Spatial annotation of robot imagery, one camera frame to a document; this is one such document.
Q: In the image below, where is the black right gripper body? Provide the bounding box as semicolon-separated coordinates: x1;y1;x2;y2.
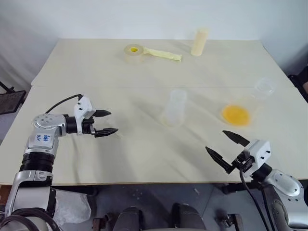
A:
231;153;256;174

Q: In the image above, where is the dark chair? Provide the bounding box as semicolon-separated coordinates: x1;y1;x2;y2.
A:
287;69;308;104

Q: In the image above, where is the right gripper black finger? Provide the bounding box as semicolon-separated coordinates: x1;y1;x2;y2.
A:
205;146;233;174
222;130;249;147

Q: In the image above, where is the cream cylinder container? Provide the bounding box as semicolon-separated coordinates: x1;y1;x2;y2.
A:
191;27;210;57

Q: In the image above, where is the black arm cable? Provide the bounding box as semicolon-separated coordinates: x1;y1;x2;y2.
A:
45;94;84;114
237;167;269;231

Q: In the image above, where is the clear plastic bag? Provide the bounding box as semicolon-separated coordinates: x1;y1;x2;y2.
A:
52;188;92;225

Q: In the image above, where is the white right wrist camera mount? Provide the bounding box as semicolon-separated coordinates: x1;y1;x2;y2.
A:
242;139;271;179

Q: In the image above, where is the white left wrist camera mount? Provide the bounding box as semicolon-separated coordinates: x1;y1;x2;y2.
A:
73;95;96;134

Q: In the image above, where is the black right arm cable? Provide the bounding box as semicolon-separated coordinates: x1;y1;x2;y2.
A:
237;167;269;231

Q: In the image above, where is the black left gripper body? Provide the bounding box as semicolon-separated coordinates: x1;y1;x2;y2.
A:
81;117;98;137

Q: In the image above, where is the dark rounded shape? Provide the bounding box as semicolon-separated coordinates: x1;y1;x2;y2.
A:
170;203;207;231
118;206;146;231

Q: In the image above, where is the black table clamp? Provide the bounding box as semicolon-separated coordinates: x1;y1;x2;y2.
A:
220;182;243;196

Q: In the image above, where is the orange-filled plastic cup lying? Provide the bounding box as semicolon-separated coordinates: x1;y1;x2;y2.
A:
220;77;277;128

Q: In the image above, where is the black mesh stand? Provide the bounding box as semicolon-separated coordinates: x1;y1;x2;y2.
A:
0;81;27;115

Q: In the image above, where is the black cable bundle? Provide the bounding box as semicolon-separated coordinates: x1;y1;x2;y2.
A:
0;208;61;231

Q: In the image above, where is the clear plastic cup centre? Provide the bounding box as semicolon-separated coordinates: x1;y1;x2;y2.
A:
161;89;188;128

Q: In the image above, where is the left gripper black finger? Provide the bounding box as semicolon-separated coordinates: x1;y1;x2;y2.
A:
94;128;119;139
93;109;112;118

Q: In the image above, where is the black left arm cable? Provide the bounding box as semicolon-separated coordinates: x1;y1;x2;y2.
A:
45;94;84;114

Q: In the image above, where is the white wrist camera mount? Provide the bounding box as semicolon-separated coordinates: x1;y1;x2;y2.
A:
73;95;96;134
242;139;271;179

